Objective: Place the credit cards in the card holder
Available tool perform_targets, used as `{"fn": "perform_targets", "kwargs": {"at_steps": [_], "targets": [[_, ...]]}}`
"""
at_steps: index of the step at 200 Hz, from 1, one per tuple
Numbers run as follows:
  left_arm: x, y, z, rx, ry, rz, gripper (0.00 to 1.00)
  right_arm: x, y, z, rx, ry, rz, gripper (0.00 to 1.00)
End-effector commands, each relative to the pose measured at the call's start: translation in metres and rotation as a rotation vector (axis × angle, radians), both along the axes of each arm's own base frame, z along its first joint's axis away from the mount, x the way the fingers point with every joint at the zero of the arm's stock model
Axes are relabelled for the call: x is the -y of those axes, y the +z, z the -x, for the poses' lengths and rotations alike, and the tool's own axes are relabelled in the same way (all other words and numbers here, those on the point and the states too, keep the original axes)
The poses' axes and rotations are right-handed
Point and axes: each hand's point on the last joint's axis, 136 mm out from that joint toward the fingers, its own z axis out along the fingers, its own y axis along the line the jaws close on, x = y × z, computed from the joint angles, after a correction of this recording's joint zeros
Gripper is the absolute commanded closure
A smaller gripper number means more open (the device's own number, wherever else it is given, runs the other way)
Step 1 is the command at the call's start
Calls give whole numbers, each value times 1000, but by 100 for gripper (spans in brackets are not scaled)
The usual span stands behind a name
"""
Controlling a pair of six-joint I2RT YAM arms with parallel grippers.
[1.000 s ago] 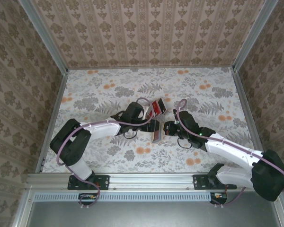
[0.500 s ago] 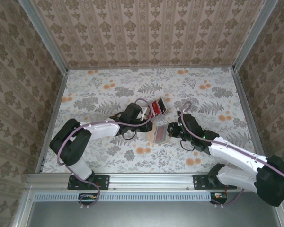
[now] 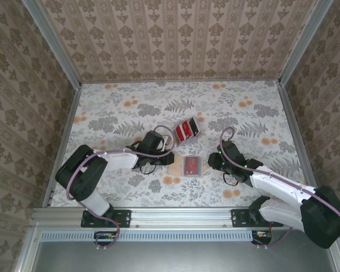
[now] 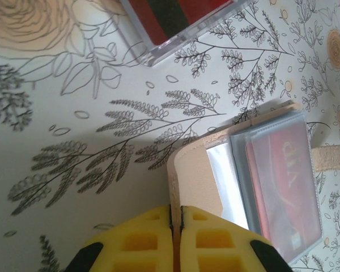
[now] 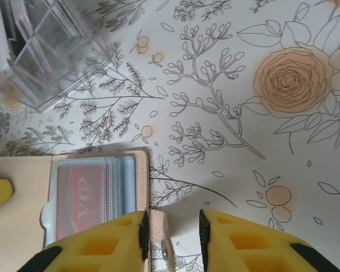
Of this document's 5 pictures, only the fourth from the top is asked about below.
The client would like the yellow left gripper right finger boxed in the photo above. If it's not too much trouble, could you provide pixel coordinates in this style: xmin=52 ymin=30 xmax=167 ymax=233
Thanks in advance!
xmin=180 ymin=205 xmax=292 ymax=272

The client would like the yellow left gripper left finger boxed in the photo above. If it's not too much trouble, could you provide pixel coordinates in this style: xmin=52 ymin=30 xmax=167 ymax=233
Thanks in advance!
xmin=65 ymin=204 xmax=173 ymax=272

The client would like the red item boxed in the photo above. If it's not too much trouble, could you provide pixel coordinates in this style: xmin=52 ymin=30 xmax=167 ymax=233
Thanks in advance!
xmin=118 ymin=0 xmax=254 ymax=68

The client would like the red VIP card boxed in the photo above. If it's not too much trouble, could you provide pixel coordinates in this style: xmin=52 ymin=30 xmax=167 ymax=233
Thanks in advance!
xmin=245 ymin=124 xmax=323 ymax=257

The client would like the red card black stripe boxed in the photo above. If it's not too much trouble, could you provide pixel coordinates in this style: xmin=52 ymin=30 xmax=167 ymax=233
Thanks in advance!
xmin=129 ymin=0 xmax=236 ymax=46

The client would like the floral patterned table cover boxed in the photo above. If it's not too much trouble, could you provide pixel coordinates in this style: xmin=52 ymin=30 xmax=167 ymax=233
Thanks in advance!
xmin=0 ymin=0 xmax=340 ymax=272

